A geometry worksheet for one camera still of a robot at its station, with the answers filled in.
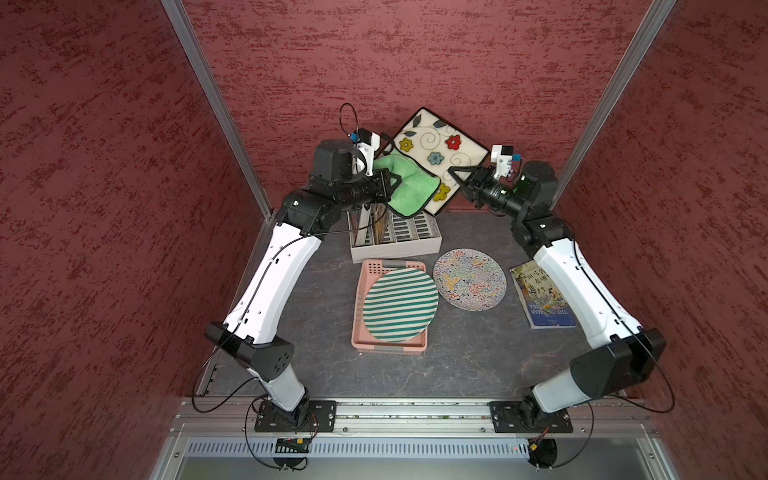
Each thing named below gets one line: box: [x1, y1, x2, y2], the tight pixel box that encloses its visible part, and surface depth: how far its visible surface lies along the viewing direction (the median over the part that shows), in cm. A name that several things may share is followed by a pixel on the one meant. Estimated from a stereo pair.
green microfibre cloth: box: [373, 146, 441, 218], surface depth 65 cm
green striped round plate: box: [362, 268, 439, 343], surface depth 91 cm
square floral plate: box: [392, 107, 490, 217], surface depth 70 cm
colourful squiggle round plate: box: [432, 248, 507, 312], surface depth 102 cm
